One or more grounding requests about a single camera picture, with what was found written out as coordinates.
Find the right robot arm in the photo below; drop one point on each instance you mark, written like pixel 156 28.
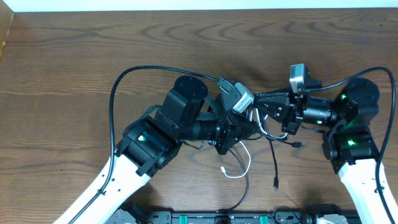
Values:
pixel 347 141

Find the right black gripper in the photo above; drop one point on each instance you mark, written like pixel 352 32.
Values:
pixel 289 111

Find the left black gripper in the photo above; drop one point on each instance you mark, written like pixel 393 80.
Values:
pixel 230 125

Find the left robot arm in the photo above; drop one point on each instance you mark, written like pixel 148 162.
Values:
pixel 151 142

